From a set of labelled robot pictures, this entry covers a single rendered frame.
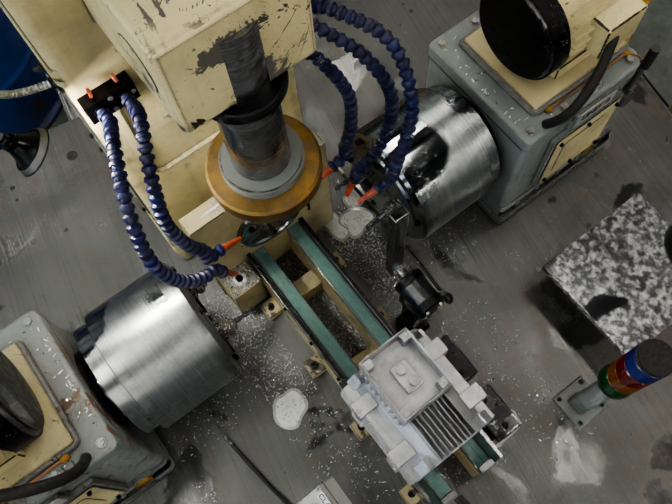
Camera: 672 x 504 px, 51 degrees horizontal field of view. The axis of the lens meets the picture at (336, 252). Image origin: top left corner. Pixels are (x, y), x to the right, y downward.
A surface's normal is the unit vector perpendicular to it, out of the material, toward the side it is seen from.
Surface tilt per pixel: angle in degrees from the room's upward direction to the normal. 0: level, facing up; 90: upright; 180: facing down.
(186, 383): 58
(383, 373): 0
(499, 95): 0
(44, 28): 90
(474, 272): 0
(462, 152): 32
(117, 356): 9
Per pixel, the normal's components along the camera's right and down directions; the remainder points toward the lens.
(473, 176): 0.49, 0.43
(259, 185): -0.04, -0.36
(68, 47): 0.60, 0.73
